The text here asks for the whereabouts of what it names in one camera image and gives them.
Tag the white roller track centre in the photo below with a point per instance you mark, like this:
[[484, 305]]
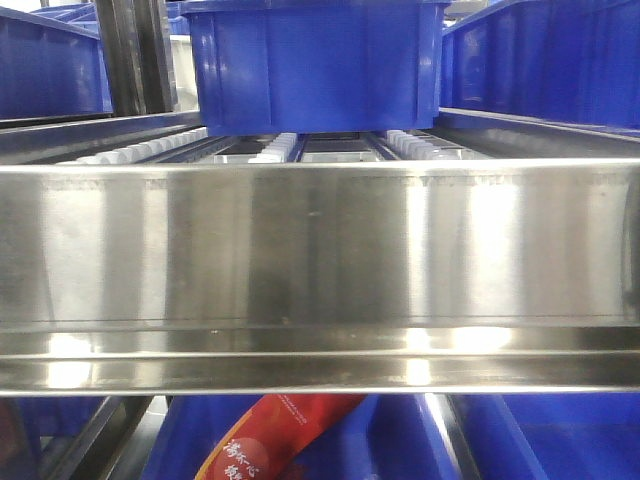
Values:
[[277, 151]]

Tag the blue plastic bin centre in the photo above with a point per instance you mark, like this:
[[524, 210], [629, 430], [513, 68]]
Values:
[[267, 67]]

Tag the blue lower bin right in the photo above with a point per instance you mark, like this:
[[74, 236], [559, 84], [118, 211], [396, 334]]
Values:
[[553, 436]]

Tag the blue plastic bin left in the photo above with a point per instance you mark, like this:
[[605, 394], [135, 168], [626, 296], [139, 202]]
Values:
[[50, 68]]

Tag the blue lower bin centre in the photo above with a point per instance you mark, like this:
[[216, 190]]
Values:
[[389, 436]]

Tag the white roller track left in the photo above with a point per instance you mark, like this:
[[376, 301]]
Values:
[[144, 150]]

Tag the white roller track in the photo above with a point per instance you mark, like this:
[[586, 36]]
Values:
[[277, 151], [411, 147], [144, 150]]

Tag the stainless steel shelf rail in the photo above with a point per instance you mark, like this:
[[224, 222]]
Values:
[[514, 268]]

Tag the blue plastic bin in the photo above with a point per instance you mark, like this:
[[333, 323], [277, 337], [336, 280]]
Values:
[[50, 68], [567, 61], [267, 67]]

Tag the white roller track right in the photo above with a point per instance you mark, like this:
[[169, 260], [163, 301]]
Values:
[[411, 147]]

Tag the dark vertical shelf post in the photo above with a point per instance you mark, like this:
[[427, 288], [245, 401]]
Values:
[[137, 52]]

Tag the blue plastic bin right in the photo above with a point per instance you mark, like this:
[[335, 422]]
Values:
[[567, 61]]

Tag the red snack bag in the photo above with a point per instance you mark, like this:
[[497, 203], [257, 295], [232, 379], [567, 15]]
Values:
[[269, 435]]

